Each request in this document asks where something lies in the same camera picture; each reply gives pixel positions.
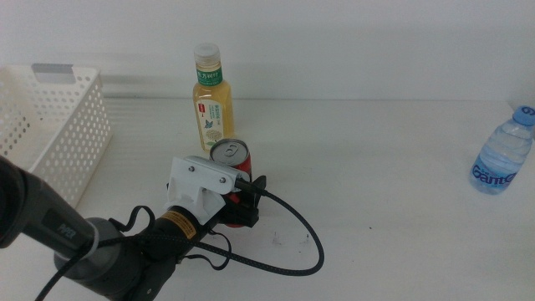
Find red soda can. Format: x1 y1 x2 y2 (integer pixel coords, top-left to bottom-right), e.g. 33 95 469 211
209 138 253 229

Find yellow tea bottle green label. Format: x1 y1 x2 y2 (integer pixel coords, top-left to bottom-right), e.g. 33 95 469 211
192 42 235 152

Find clear water bottle blue cap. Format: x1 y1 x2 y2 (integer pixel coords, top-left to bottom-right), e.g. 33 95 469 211
468 105 535 196

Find white perforated plastic basket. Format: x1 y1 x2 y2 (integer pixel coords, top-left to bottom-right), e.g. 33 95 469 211
0 63 113 209

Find braided black left camera cable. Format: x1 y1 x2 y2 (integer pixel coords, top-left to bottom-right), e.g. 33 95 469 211
35 178 326 301

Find thin black left arm wire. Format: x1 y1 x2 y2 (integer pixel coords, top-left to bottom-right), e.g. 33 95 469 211
109 204 232 271

